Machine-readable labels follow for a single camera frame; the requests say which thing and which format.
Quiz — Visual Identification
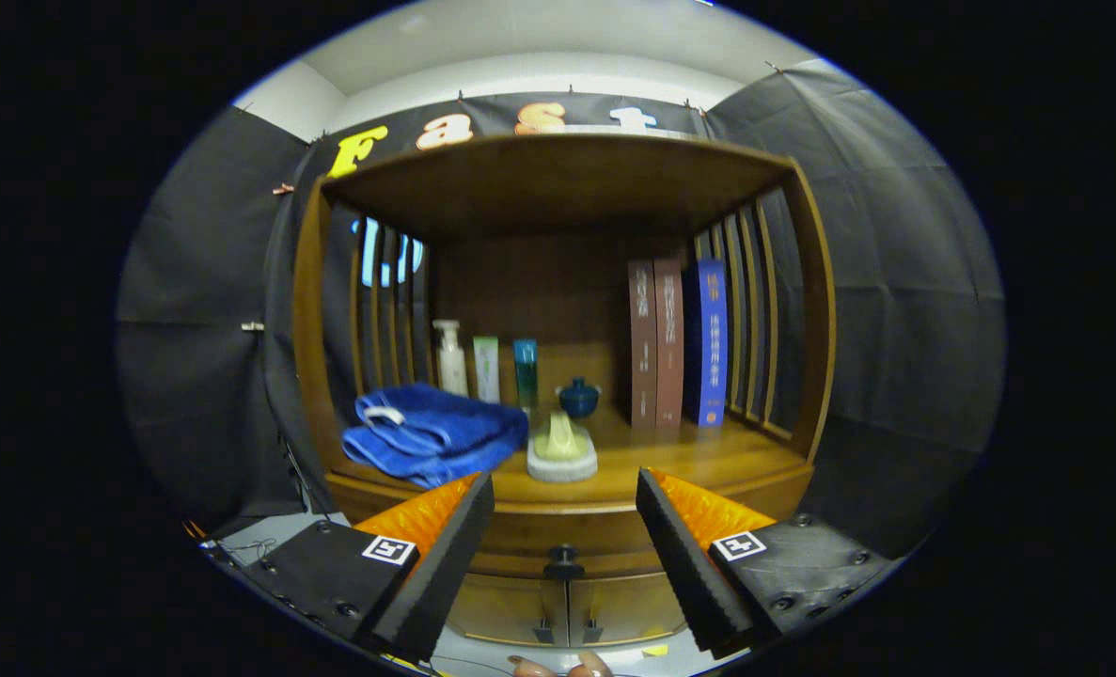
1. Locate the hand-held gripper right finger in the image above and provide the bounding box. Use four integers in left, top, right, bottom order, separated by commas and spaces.
635, 467, 899, 660

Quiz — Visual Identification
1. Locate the wooden countertop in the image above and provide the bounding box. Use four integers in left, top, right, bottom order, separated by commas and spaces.
327, 402, 814, 516

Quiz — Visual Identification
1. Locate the folded blue towel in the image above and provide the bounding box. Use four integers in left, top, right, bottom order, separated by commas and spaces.
341, 383, 530, 490

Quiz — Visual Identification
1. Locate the wooden cabinet door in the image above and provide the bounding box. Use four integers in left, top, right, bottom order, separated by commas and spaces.
568, 574, 690, 648
448, 574, 569, 648

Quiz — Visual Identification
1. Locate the dark blue lidded bowl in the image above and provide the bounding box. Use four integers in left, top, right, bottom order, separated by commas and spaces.
558, 377, 602, 419

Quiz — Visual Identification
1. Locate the white and green tube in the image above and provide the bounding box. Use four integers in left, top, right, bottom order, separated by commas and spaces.
473, 337, 501, 405

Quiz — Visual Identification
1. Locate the wooden drawer with black knob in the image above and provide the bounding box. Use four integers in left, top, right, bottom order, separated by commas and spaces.
327, 465, 814, 582

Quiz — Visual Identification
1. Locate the dark brown book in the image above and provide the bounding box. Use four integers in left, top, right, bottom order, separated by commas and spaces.
627, 260, 659, 430

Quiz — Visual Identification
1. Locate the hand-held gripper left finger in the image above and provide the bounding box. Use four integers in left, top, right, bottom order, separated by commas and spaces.
245, 471, 497, 664

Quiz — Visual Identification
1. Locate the teal bottle with blue cap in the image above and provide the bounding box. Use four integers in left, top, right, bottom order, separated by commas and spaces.
513, 339, 540, 411

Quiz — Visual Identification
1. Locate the reddish brown book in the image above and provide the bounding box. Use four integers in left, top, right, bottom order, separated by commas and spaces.
653, 258, 687, 430

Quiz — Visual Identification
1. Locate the white pump bottle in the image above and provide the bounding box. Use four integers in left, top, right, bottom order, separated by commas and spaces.
432, 320, 470, 398

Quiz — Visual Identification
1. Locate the wooden cabinet with slatted hutch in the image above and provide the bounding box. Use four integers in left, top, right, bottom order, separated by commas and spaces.
291, 132, 839, 650

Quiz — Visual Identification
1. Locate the tangle of floor cables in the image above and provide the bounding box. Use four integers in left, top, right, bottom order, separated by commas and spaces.
202, 534, 281, 567

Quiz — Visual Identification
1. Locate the blue book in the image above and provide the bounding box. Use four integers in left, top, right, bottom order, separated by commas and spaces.
685, 259, 731, 429

